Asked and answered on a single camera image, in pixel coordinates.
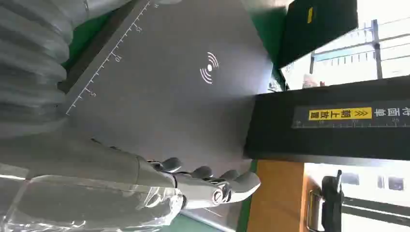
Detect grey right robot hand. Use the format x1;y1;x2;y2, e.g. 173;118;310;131
0;124;262;212

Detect grey scanning platform with ruler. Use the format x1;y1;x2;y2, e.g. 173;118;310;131
57;0;274;232

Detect ribbed grey right arm sleeve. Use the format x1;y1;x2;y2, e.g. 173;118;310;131
0;0;132;139

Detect black scanner housing with label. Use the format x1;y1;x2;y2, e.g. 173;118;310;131
243;75;410;161

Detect orange wooden board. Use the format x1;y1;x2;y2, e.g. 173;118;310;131
246;160;309;232

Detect black handheld device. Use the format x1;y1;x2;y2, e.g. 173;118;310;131
321;170;345;232

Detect yellow warning label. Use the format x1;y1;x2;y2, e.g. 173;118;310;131
308;107;373;121

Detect black angled panel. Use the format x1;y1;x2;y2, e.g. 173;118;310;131
277;0;359;70

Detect metal bracket handle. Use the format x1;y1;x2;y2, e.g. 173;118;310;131
305;188;324;232

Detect window frame rails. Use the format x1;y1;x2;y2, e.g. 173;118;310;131
309;19;410;80

